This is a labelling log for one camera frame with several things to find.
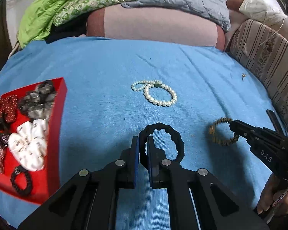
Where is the grey black lace scrunchie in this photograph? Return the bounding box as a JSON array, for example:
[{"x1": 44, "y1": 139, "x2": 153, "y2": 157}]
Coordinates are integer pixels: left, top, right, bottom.
[{"x1": 17, "y1": 80, "x2": 56, "y2": 121}]

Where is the small white pearl bracelet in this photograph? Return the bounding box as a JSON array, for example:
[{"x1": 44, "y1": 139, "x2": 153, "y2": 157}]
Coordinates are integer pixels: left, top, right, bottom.
[{"x1": 130, "y1": 79, "x2": 164, "y2": 92}]

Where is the person's right hand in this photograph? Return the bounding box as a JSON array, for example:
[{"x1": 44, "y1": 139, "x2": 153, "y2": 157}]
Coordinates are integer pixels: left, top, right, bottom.
[{"x1": 257, "y1": 173, "x2": 288, "y2": 217}]

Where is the white floral pillow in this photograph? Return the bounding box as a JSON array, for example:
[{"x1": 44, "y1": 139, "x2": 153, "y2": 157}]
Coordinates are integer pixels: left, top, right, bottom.
[{"x1": 239, "y1": 0, "x2": 288, "y2": 26}]

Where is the red dotted scrunchie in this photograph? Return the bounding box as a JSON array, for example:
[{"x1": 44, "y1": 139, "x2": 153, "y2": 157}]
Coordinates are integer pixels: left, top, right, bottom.
[{"x1": 0, "y1": 94, "x2": 17, "y2": 124}]

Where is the blue bed blanket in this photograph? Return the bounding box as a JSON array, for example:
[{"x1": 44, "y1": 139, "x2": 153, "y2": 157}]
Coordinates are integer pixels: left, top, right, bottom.
[{"x1": 0, "y1": 37, "x2": 275, "y2": 210}]

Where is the black braided hair tie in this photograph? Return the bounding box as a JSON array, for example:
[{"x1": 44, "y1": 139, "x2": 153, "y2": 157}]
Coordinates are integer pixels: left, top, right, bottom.
[{"x1": 10, "y1": 165, "x2": 33, "y2": 197}]

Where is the gold beaded bracelet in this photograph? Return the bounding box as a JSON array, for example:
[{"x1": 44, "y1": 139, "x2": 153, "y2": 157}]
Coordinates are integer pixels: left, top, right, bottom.
[{"x1": 208, "y1": 117, "x2": 241, "y2": 146}]

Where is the green patterned comforter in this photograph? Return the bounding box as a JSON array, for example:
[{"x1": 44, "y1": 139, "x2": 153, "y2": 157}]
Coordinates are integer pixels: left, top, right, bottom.
[{"x1": 17, "y1": 0, "x2": 136, "y2": 48}]

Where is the black spiral hair tie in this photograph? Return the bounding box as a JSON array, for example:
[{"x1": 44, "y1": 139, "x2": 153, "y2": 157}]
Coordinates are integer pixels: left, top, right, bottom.
[{"x1": 138, "y1": 122, "x2": 186, "y2": 167}]

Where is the white cherry print scrunchie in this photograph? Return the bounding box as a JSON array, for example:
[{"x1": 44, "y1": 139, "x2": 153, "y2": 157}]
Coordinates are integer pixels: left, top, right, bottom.
[{"x1": 8, "y1": 119, "x2": 48, "y2": 172}]

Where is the large white pearl bracelet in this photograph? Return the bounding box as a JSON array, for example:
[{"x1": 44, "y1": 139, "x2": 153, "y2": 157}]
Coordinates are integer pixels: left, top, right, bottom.
[{"x1": 143, "y1": 83, "x2": 178, "y2": 108}]

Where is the striped floral cushion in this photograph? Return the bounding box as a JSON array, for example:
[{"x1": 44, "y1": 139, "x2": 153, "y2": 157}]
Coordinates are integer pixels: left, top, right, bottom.
[{"x1": 229, "y1": 19, "x2": 288, "y2": 131}]

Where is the red jewelry tray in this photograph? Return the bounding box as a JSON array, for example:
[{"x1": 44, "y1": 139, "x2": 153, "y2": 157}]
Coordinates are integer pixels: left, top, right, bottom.
[{"x1": 0, "y1": 77, "x2": 67, "y2": 204}]

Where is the black bow hair clip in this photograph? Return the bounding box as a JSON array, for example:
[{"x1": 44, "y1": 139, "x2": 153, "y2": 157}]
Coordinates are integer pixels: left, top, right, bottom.
[{"x1": 0, "y1": 113, "x2": 11, "y2": 148}]

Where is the pink quilted bolster pillow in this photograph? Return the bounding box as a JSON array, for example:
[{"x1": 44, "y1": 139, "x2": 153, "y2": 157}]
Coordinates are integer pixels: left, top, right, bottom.
[{"x1": 87, "y1": 5, "x2": 225, "y2": 51}]

